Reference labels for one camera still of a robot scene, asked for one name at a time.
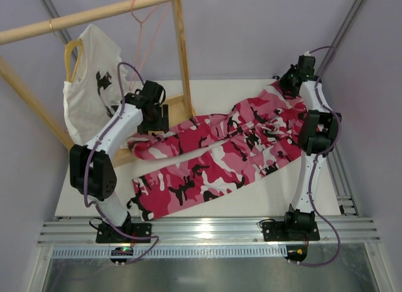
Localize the pink camouflage trousers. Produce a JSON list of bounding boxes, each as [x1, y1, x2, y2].
[[127, 83, 307, 221]]

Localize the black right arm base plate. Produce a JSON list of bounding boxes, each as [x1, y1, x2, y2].
[[259, 219, 320, 242]]

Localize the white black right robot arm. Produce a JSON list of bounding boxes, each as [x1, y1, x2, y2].
[[273, 52, 341, 241]]

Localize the slotted grey cable duct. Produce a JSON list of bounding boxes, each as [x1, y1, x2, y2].
[[51, 244, 287, 259]]

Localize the white printed t-shirt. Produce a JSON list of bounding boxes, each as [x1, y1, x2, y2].
[[63, 24, 122, 145]]

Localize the wooden clothes rack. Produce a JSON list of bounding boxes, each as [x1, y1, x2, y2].
[[1, 0, 194, 149]]

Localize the pink wire hanger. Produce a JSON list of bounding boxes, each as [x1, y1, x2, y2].
[[128, 0, 172, 91]]

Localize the yellow wooden hanger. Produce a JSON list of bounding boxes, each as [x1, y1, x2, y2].
[[48, 18, 84, 83]]

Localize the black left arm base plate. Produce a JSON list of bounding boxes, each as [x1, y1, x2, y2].
[[95, 222, 152, 244]]

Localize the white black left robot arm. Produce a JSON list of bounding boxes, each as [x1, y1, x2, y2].
[[70, 80, 168, 241]]

